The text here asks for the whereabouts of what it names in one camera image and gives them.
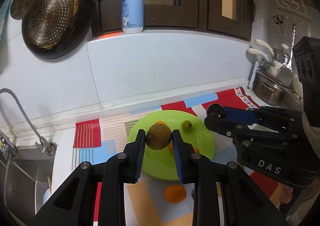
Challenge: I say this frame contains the brown-yellow round fruit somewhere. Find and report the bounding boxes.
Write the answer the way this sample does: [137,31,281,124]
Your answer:
[146,124,172,150]

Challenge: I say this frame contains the dark plum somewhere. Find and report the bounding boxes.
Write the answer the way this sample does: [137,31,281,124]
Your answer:
[206,103,226,118]

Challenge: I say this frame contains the steel cooking pot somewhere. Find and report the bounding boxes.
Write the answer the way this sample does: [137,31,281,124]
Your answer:
[253,74,285,107]

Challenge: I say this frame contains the metal dish rack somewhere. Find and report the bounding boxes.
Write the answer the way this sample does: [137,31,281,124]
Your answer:
[248,61,303,110]

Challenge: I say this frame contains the small orange front plate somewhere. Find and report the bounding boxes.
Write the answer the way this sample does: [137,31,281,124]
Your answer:
[193,146,200,153]

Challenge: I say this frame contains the small orange plate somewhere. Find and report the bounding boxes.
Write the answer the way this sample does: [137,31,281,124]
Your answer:
[155,121,167,125]
[193,146,200,153]

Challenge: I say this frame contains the colourful patchwork table mat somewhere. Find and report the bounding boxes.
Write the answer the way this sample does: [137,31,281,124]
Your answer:
[72,87,263,225]

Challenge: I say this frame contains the green lime on plate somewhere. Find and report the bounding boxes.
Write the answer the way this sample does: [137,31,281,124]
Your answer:
[181,120,193,132]

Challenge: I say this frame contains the chrome gooseneck faucet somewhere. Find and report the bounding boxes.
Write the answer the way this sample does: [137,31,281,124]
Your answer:
[0,88,57,156]

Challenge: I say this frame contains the large orange on mat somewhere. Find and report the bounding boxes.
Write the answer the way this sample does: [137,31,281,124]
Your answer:
[164,184,187,203]

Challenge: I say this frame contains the large orange on plate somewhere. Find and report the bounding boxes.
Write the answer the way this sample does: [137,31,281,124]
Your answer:
[168,143,173,152]

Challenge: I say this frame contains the stainless steel sink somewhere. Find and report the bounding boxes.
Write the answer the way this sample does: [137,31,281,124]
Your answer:
[1,146,55,225]

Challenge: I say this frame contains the green plate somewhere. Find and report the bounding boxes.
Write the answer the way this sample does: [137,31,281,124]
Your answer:
[128,110,215,181]

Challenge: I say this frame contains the small orange back plate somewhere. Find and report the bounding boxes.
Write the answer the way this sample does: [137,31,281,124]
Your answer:
[155,121,167,125]

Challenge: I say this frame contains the metal spatula turner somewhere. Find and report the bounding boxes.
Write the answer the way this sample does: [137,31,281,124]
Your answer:
[277,23,297,86]

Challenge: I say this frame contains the white blue pump bottle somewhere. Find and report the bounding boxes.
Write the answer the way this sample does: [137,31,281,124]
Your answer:
[121,0,144,34]

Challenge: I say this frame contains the brass perforated strainer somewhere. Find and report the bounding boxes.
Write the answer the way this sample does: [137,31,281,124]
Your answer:
[22,0,78,49]

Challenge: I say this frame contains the cream pan handle lower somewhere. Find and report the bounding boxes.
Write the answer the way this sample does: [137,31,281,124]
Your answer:
[247,48,269,62]

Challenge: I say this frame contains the cream pan handle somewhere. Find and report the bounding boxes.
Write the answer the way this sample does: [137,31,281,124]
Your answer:
[254,39,274,57]
[247,48,269,62]

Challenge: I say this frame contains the cream pan handle upper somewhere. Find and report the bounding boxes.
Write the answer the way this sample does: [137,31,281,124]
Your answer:
[254,39,274,57]

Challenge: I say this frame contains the black scissors on wall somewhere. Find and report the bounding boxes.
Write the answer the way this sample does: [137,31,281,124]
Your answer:
[273,15,284,33]

